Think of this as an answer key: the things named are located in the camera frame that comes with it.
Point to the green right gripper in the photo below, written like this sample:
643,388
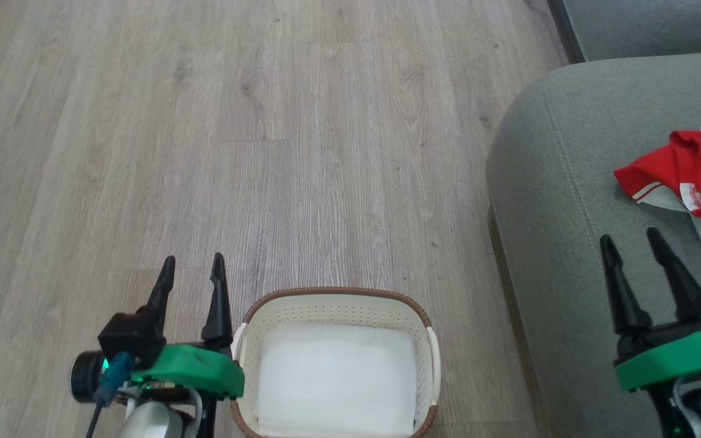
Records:
679,359

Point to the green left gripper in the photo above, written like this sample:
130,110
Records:
195,368

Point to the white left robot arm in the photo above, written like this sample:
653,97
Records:
149,423

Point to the grey fabric seat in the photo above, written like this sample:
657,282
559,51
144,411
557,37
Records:
569,243

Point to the white laundry basket, brown rim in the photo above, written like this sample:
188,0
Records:
338,304

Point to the grey sofa section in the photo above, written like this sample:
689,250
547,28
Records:
648,27

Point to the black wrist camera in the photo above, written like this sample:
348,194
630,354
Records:
134,337

